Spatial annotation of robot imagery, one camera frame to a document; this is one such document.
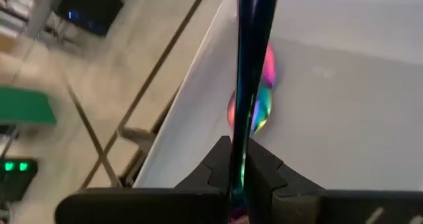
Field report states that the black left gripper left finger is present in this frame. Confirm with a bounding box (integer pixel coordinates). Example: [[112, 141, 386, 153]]
[[54, 135, 233, 224]]

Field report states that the green board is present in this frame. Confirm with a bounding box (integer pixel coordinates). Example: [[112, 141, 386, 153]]
[[0, 86, 58, 126]]

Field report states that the black equipment box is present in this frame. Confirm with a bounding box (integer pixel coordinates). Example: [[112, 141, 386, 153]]
[[54, 0, 125, 37]]

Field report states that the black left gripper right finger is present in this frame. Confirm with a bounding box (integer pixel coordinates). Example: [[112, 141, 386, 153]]
[[246, 139, 423, 224]]

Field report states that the black computer with green lights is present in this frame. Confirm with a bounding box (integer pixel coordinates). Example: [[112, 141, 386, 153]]
[[0, 157, 39, 204]]

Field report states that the iridescent rainbow spoon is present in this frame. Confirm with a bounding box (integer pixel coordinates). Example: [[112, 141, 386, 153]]
[[227, 0, 282, 220], [226, 42, 278, 136]]

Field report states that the clear plastic bin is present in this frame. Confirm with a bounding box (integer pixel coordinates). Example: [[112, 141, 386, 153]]
[[132, 0, 423, 192]]

